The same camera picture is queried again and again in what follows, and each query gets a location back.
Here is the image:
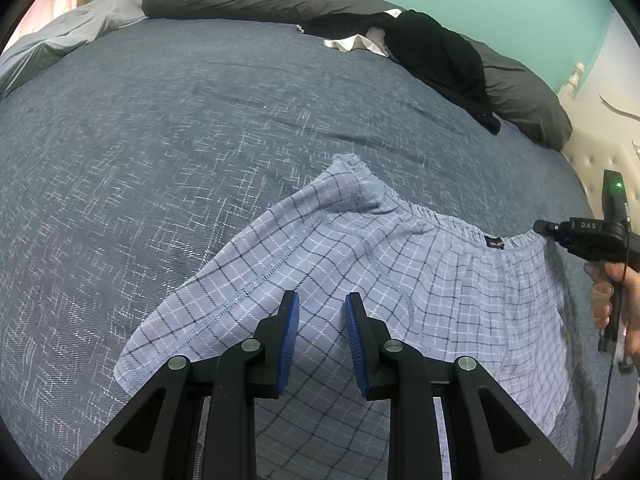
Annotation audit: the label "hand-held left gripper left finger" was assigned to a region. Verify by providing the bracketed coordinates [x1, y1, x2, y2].
[62, 290, 301, 480]

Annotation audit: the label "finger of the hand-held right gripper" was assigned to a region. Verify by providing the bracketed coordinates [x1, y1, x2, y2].
[532, 218, 573, 251]

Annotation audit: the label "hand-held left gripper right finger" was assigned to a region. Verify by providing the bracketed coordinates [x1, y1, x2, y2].
[344, 291, 581, 480]

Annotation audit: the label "blue plaid boxer shorts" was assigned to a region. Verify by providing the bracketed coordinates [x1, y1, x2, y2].
[112, 152, 571, 480]

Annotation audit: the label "person's right hand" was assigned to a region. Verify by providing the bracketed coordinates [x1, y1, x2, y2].
[582, 260, 640, 361]

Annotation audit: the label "cream tufted headboard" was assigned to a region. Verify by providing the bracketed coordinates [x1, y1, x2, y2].
[557, 62, 640, 241]

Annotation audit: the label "black garment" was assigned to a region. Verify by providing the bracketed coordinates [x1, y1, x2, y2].
[300, 9, 502, 135]

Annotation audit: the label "blue patterned bed sheet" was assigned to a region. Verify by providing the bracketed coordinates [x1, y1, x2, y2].
[0, 15, 640, 480]

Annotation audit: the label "white garment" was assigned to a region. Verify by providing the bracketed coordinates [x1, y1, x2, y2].
[295, 7, 406, 56]

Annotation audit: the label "light grey duvet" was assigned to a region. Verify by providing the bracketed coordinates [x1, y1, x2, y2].
[0, 0, 148, 101]

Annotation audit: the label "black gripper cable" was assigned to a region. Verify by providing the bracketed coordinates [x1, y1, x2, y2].
[589, 200, 632, 480]

